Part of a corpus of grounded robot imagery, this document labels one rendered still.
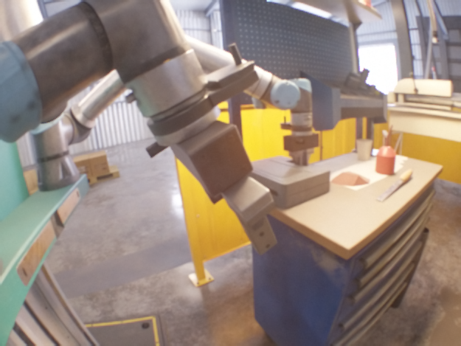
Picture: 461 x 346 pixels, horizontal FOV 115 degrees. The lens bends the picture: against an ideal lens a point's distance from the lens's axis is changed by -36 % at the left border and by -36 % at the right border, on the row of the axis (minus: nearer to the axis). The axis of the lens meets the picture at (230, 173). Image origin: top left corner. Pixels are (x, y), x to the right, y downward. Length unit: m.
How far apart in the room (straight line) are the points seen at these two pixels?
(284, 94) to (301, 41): 0.52
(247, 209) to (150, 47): 0.15
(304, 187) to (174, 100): 0.50
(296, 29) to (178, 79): 0.89
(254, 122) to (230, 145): 1.44
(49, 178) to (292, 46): 1.00
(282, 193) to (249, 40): 0.56
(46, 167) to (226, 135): 0.63
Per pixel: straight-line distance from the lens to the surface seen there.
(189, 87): 0.21
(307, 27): 1.12
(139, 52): 0.20
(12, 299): 0.40
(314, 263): 0.68
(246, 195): 0.19
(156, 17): 0.21
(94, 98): 0.80
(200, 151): 0.19
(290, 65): 0.98
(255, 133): 1.64
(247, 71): 0.24
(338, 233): 0.53
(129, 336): 1.18
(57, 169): 0.74
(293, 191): 0.62
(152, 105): 0.21
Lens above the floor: 1.23
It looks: 17 degrees down
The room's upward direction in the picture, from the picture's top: 5 degrees counter-clockwise
